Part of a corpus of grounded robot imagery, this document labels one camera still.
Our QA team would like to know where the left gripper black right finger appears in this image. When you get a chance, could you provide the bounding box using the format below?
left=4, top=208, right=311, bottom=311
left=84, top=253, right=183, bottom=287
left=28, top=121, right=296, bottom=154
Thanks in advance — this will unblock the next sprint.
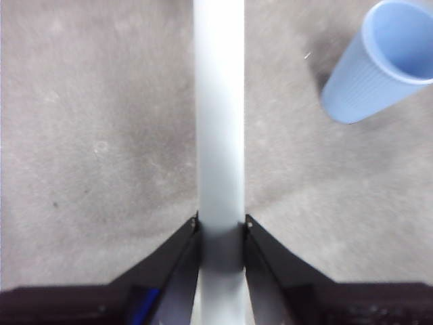
left=243, top=213, right=433, bottom=325

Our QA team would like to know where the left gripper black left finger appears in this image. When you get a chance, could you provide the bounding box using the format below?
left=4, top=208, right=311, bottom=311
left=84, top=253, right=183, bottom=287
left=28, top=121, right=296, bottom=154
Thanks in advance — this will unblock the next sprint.
left=0, top=210, right=203, bottom=325

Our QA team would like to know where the cup brush with sponge head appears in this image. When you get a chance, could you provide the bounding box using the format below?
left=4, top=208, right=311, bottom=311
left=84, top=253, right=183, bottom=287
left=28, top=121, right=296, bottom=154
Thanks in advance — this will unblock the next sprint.
left=189, top=0, right=258, bottom=325

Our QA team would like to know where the blue ribbed plastic cup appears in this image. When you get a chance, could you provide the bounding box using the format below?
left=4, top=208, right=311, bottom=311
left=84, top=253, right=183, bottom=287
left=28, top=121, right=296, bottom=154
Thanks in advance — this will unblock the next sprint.
left=320, top=0, right=433, bottom=125

